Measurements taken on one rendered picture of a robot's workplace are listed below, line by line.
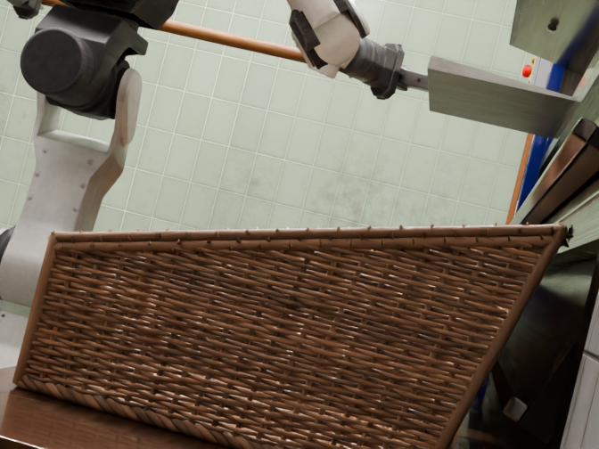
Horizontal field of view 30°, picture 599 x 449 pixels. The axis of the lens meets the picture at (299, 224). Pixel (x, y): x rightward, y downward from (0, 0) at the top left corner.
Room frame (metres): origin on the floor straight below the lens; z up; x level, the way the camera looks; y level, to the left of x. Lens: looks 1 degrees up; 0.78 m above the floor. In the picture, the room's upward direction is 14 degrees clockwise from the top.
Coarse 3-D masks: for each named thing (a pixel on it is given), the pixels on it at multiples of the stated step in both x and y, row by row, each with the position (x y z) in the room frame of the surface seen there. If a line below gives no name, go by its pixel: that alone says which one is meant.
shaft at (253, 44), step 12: (48, 0) 2.58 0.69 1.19; (168, 24) 2.54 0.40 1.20; (180, 24) 2.54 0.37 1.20; (192, 36) 2.54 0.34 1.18; (204, 36) 2.53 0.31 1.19; (216, 36) 2.52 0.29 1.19; (228, 36) 2.52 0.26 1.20; (240, 36) 2.52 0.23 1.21; (240, 48) 2.53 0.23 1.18; (252, 48) 2.52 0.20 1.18; (264, 48) 2.51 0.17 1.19; (276, 48) 2.51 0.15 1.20; (288, 48) 2.50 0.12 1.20; (300, 60) 2.50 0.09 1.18
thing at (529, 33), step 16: (528, 0) 2.32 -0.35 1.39; (544, 0) 2.27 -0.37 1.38; (560, 0) 2.21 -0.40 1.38; (576, 0) 2.17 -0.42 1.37; (592, 0) 2.12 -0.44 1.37; (528, 16) 2.44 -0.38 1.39; (544, 16) 2.38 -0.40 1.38; (560, 16) 2.33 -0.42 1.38; (576, 16) 2.28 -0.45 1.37; (592, 16) 2.22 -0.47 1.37; (512, 32) 2.65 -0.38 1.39; (528, 32) 2.58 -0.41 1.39; (544, 32) 2.52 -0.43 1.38; (560, 32) 2.45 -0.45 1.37; (576, 32) 2.40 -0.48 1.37; (592, 32) 2.34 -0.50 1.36; (528, 48) 2.74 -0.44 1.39; (544, 48) 2.66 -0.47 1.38; (560, 48) 2.59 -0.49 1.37; (576, 48) 2.53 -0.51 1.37; (592, 48) 2.47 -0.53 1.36; (560, 64) 2.75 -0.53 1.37; (576, 64) 2.68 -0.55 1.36
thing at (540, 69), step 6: (540, 60) 3.32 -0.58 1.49; (534, 66) 3.33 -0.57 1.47; (540, 66) 3.32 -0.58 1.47; (546, 66) 3.32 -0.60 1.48; (534, 72) 3.33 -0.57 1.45; (540, 72) 3.32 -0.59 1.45; (546, 72) 3.32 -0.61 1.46; (534, 78) 3.32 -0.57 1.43; (540, 78) 3.32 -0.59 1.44; (546, 78) 3.32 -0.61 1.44; (534, 84) 3.32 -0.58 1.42; (540, 84) 3.32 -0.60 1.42
